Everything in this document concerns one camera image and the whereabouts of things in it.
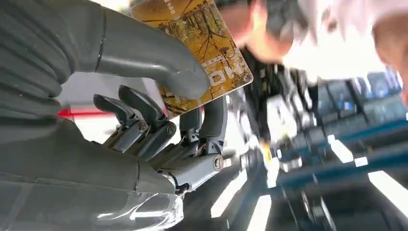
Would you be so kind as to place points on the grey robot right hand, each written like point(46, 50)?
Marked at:
point(79, 178)

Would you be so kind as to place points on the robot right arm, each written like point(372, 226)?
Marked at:
point(25, 51)

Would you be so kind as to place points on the red barrier belt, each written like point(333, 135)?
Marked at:
point(83, 113)

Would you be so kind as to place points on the person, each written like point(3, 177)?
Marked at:
point(334, 44)

